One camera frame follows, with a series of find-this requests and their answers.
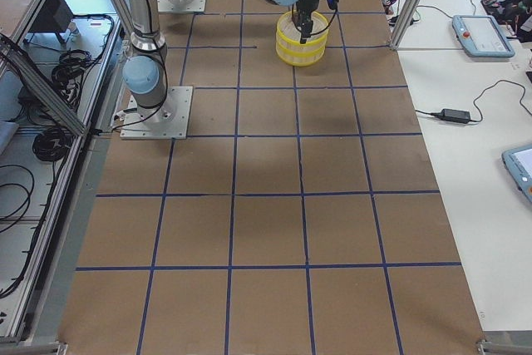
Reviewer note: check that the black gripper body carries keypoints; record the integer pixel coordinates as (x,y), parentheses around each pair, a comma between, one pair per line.
(307,7)

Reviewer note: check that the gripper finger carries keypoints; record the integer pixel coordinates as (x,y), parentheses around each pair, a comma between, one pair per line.
(306,31)
(295,20)

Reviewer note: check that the yellow steamer layer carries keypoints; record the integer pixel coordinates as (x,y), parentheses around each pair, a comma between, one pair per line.
(302,56)
(289,35)

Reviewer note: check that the grey teach pendant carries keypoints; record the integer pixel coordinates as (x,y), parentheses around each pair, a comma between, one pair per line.
(481,36)
(517,162)

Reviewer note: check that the black power adapter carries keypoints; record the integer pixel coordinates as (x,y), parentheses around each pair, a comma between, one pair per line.
(453,115)

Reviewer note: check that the black control box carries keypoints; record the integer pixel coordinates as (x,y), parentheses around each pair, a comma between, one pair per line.
(54,17)

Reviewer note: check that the left aluminium frame rail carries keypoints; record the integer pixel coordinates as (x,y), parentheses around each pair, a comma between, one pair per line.
(34,80)

